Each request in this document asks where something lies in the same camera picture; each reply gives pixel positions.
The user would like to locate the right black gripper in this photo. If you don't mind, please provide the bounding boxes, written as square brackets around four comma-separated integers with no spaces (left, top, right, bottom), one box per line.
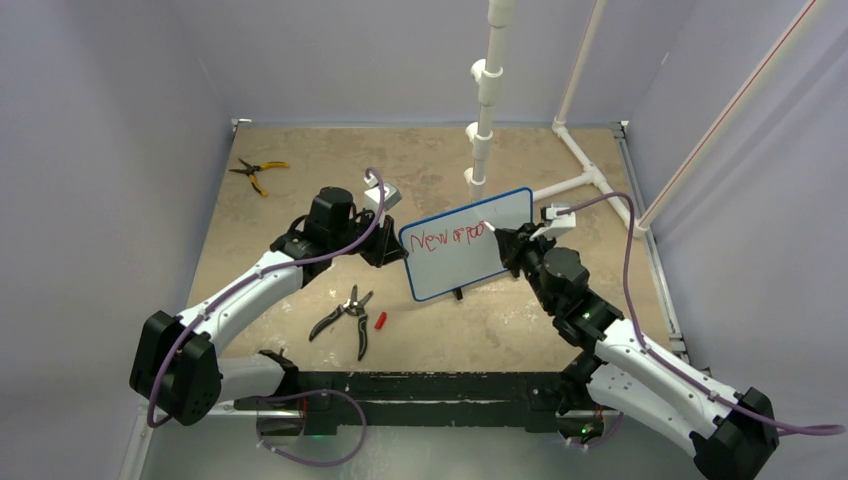
[497,222,559,313]

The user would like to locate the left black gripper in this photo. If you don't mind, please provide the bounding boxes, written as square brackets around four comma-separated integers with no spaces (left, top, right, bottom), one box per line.
[329,207,407,268]

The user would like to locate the blue framed whiteboard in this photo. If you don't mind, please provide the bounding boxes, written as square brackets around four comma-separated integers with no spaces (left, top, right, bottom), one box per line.
[398,187,534,302]

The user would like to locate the red marker cap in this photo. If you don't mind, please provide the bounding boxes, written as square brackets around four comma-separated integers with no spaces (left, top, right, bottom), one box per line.
[374,312,387,330]

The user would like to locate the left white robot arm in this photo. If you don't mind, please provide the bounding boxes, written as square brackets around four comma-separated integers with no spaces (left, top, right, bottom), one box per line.
[129,184,408,428]

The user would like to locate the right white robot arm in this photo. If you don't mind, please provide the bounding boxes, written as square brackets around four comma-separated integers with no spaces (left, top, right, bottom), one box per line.
[494,223,779,479]

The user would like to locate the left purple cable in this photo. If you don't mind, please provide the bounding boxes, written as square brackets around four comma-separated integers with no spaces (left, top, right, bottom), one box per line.
[146,166,390,429]

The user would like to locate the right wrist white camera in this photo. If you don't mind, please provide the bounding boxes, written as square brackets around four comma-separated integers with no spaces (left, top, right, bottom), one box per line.
[529,202,577,241]

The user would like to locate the wrist white camera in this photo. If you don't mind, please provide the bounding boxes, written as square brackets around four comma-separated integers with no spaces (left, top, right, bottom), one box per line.
[360,169,402,213]
[529,202,577,241]

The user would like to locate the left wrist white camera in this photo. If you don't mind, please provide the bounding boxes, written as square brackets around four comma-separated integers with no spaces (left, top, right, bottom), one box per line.
[360,169,402,213]

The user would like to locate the black handled wire stripper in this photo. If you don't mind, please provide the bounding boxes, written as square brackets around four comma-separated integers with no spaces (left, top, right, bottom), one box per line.
[308,285,374,361]

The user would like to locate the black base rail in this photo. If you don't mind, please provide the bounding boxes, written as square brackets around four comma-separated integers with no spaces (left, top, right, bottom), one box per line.
[234,371,616,442]

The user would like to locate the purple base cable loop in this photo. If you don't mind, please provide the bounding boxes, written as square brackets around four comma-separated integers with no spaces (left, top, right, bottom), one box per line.
[255,389,368,468]

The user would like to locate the yellow handled pliers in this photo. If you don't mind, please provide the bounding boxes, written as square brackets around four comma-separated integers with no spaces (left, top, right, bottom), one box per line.
[229,158,290,198]

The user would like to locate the white PVC pipe frame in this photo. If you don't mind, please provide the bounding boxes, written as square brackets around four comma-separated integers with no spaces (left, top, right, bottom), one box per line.
[464,1,829,238]

